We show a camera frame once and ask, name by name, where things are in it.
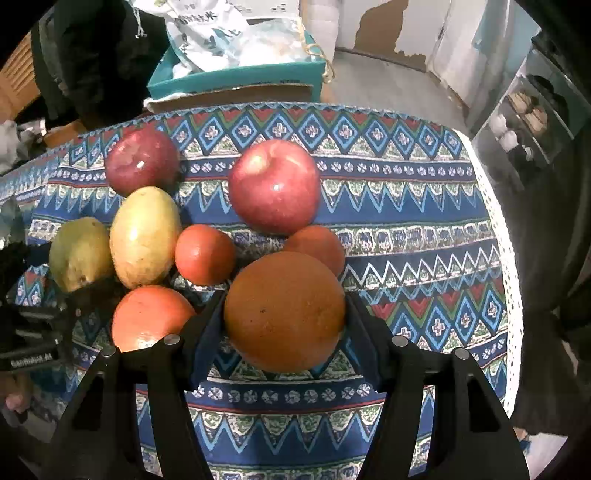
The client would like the wooden louvred cabinet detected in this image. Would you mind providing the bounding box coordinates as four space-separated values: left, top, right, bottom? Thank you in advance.
0 28 47 125

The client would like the clear plastic bag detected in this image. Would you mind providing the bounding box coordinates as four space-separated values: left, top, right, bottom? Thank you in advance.
235 18 308 65

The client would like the shoe rack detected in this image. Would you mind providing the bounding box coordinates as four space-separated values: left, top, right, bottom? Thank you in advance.
471 32 585 190

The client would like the blue patterned tablecloth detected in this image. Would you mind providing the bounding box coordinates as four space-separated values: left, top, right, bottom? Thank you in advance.
0 104 525 480

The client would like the person's left hand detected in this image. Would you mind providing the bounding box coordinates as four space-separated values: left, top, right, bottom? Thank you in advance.
0 369 33 416

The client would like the white printed plastic bag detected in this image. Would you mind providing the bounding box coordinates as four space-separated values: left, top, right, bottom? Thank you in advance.
164 0 259 75

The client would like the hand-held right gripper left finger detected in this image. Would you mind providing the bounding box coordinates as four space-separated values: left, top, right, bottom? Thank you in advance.
44 291 227 480

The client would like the teal box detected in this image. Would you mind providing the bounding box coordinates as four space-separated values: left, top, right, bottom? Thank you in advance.
147 30 326 100

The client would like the grey cloth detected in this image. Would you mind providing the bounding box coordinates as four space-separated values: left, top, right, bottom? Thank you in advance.
0 119 48 176

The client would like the bright red apple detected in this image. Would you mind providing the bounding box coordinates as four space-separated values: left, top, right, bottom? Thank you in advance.
228 138 321 236

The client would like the cardboard box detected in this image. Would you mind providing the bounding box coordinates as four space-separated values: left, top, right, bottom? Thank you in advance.
143 84 319 114

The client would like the orange tomato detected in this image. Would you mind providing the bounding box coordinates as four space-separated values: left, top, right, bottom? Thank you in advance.
111 285 197 354
224 251 347 374

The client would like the green pear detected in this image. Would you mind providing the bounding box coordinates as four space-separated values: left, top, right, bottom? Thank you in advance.
48 217 115 294

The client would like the pale rope handle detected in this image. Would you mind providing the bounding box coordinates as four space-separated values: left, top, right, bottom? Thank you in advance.
302 30 334 84

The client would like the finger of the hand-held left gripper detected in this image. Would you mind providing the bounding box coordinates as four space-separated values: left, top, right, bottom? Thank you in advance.
60 276 127 319

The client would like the dark red apple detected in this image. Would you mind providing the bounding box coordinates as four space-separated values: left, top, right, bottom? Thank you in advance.
105 126 182 198

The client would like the small tangerine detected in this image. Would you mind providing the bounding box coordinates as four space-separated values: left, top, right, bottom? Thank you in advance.
283 225 346 278
174 224 237 287

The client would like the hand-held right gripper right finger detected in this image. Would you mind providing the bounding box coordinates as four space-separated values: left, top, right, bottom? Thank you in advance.
344 293 532 480

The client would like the dark hanging jacket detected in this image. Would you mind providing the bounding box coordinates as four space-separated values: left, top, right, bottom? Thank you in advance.
32 0 171 130

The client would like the dark cloth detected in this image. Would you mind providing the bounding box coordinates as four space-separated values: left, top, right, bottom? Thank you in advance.
512 138 591 437

